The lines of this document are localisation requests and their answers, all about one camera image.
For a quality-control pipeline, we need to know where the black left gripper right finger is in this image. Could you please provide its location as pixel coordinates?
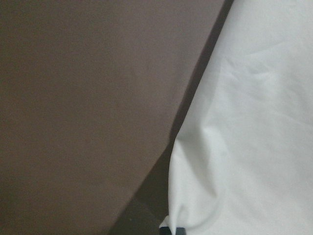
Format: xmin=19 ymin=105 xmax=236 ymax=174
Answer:
xmin=175 ymin=227 xmax=186 ymax=235

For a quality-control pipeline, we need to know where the cream long-sleeve cat shirt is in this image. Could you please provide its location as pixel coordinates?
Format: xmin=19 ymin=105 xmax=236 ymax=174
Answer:
xmin=160 ymin=0 xmax=313 ymax=235

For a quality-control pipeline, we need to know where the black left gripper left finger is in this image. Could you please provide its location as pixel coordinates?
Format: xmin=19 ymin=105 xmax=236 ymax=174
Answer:
xmin=159 ymin=227 xmax=171 ymax=235

